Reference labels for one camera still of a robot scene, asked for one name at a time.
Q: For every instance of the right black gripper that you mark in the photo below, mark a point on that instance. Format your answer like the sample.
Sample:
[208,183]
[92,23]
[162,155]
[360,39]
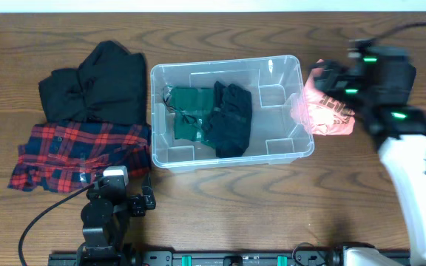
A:
[339,74]

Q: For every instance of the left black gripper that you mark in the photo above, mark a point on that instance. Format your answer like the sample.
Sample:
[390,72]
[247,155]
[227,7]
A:
[137,203]

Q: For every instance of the pink printed t-shirt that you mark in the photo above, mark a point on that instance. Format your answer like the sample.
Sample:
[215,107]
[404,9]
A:
[327,116]

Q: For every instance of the clear plastic storage bin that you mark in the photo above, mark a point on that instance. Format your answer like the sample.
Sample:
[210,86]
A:
[280,127]

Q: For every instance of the red navy plaid shirt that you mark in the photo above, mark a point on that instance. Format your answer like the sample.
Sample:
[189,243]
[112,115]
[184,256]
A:
[66,156]

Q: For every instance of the dark navy garment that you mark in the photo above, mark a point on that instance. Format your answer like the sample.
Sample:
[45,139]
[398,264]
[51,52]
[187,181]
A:
[228,126]

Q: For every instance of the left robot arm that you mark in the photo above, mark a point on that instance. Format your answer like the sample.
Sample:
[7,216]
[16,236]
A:
[106,218]

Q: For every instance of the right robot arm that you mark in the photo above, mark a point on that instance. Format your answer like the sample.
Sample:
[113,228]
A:
[377,89]

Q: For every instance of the dark green folded garment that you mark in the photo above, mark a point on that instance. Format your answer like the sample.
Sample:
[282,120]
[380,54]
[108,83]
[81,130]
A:
[192,108]

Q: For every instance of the black folded garment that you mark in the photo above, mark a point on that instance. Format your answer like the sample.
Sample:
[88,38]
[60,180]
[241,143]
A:
[109,86]

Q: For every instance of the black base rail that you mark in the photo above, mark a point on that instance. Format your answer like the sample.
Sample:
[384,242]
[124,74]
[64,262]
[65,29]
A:
[305,256]

